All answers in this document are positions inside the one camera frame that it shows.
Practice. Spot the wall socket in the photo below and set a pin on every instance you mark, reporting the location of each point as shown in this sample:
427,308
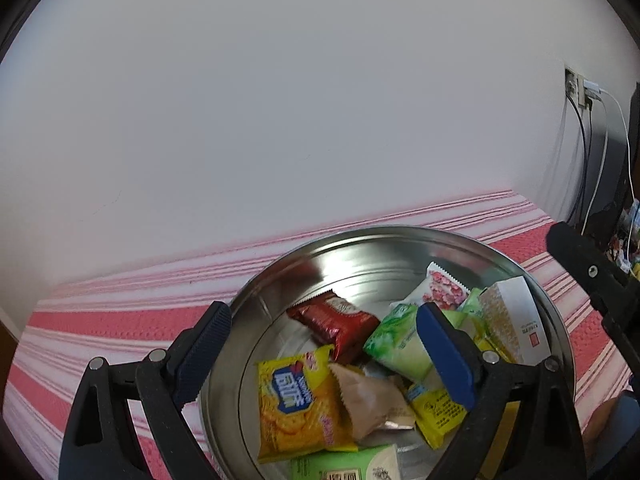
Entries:
574,85

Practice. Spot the red striped tablecloth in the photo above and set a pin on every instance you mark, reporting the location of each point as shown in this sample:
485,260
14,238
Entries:
125,320

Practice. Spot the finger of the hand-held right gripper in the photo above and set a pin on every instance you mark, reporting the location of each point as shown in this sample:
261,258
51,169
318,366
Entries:
585,260

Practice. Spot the red snack packet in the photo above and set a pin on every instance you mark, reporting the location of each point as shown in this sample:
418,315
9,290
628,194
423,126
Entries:
335,320

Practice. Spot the white-green candy packet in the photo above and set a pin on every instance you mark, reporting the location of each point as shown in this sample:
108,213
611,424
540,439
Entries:
472,305

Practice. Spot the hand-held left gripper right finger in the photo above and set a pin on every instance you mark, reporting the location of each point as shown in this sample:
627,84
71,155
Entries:
445,355

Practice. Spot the beige snack packet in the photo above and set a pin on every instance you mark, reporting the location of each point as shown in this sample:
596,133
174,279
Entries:
375,400

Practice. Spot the white-yellow wafer packet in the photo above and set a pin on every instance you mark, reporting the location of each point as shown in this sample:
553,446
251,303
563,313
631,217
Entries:
510,320

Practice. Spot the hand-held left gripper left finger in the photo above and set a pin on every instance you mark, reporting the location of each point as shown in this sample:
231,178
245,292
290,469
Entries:
207,340

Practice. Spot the pink flower snack packet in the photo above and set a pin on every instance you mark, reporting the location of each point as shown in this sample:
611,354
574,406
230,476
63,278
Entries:
442,290

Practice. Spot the person's leg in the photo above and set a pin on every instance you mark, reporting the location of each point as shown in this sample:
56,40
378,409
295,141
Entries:
607,425

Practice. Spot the round metal cookie tin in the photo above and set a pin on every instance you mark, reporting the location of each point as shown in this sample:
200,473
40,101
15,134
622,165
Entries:
350,270

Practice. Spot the yellow cracker packet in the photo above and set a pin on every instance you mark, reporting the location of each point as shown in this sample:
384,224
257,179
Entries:
295,405

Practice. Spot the yellow-green snack packet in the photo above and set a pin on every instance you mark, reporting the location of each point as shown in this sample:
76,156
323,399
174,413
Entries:
440,410

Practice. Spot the white charger plug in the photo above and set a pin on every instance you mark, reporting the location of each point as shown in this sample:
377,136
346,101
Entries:
592,90

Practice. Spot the small green tissue pack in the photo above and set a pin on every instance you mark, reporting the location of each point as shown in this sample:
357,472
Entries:
350,462

